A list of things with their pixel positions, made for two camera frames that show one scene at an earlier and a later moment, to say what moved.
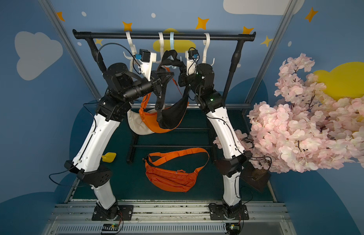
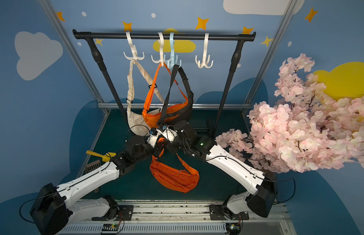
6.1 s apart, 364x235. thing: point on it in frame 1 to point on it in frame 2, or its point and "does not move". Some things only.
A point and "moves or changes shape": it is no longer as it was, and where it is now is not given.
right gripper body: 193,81 to 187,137
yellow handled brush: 109,157 does not move
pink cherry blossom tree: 304,129 does not move
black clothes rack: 89,35 does not move
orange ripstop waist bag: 170,180 moves or changes shape
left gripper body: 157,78 to 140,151
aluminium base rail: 170,219 does not move
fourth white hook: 206,41 does not move
